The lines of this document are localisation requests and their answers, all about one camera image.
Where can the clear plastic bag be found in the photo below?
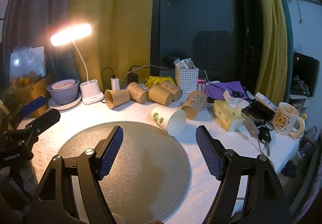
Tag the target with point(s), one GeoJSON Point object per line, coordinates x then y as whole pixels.
{"type": "Point", "coordinates": [27, 63]}

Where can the black car key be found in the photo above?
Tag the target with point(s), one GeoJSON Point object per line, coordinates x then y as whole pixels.
{"type": "Point", "coordinates": [265, 138]}

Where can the purple bowl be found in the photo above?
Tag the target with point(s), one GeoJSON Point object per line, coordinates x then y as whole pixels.
{"type": "Point", "coordinates": [63, 94]}

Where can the small assorted packets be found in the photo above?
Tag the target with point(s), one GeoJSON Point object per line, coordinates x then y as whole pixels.
{"type": "Point", "coordinates": [183, 63]}

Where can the black pouch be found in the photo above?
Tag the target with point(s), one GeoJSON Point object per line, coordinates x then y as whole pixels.
{"type": "Point", "coordinates": [261, 112]}

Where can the black monitor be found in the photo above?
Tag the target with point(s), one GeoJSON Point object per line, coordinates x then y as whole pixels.
{"type": "Point", "coordinates": [305, 73]}

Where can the white plastic basket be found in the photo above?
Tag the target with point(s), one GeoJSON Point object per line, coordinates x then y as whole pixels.
{"type": "Point", "coordinates": [187, 80]}

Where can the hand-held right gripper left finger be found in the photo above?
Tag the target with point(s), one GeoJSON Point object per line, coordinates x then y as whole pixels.
{"type": "Point", "coordinates": [112, 153]}

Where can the pile of small oranges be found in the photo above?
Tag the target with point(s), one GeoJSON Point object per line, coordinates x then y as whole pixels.
{"type": "Point", "coordinates": [22, 81]}

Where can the white bear print mug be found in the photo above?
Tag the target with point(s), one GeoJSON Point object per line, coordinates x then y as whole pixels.
{"type": "Point", "coordinates": [285, 119]}

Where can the yellow curtain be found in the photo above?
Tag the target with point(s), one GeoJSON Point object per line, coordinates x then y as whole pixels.
{"type": "Point", "coordinates": [274, 37]}
{"type": "Point", "coordinates": [113, 12]}

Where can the dark glass window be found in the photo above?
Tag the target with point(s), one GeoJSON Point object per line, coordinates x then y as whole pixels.
{"type": "Point", "coordinates": [201, 12]}

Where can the small pink white box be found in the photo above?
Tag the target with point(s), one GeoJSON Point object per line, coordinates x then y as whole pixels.
{"type": "Point", "coordinates": [201, 87]}

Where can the black scissors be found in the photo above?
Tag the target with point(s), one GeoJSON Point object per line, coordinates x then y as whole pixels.
{"type": "Point", "coordinates": [237, 94]}

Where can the white plate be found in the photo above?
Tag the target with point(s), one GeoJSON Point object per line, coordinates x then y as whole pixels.
{"type": "Point", "coordinates": [73, 104]}

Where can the grey blue curtain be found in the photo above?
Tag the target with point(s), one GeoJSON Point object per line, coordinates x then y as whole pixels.
{"type": "Point", "coordinates": [37, 7]}

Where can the yellow tissue box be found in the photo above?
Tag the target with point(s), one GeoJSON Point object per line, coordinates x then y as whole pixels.
{"type": "Point", "coordinates": [226, 115]}

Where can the purple cloth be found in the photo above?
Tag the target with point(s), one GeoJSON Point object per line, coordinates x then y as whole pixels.
{"type": "Point", "coordinates": [221, 90]}

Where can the plain brown paper cup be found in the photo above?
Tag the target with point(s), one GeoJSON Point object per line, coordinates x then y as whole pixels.
{"type": "Point", "coordinates": [159, 94]}
{"type": "Point", "coordinates": [118, 98]}

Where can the round grey mat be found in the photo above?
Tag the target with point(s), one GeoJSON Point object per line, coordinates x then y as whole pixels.
{"type": "Point", "coordinates": [146, 163]}

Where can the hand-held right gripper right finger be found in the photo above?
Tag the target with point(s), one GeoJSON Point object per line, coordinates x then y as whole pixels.
{"type": "Point", "coordinates": [207, 152]}

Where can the white desk lamp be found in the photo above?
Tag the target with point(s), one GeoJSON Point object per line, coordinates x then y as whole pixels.
{"type": "Point", "coordinates": [91, 93]}

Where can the black charger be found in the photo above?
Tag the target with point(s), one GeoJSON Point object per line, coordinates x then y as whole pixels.
{"type": "Point", "coordinates": [132, 78]}

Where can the yellow cloth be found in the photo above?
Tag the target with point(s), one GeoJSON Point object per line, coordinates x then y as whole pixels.
{"type": "Point", "coordinates": [158, 80]}

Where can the printed brown paper cup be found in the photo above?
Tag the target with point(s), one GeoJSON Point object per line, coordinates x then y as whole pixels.
{"type": "Point", "coordinates": [174, 88]}
{"type": "Point", "coordinates": [137, 92]}
{"type": "Point", "coordinates": [195, 103]}

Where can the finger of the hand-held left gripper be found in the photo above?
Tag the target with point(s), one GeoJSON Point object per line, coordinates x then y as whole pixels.
{"type": "Point", "coordinates": [34, 105]}
{"type": "Point", "coordinates": [46, 117]}

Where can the white tablecloth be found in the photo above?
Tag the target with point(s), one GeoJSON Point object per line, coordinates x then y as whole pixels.
{"type": "Point", "coordinates": [234, 141]}

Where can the white paper cup green print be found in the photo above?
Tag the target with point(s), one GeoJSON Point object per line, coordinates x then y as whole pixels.
{"type": "Point", "coordinates": [166, 118]}

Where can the white tube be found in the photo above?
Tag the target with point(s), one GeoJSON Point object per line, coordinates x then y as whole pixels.
{"type": "Point", "coordinates": [266, 102]}

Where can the beige key fob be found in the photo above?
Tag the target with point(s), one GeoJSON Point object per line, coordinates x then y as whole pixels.
{"type": "Point", "coordinates": [250, 127]}

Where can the cardboard box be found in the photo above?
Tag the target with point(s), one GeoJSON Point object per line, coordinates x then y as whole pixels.
{"type": "Point", "coordinates": [25, 92]}

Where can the white charger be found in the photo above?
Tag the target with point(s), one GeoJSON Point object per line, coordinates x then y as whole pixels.
{"type": "Point", "coordinates": [115, 83]}

